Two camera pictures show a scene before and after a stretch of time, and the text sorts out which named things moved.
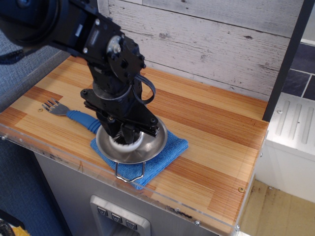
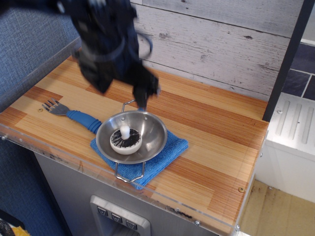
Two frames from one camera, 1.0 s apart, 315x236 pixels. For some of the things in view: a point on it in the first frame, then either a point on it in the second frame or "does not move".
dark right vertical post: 289,56 does not move
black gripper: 119,103 → 106,55
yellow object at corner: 19,231 does not move
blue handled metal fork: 58,108 does not move
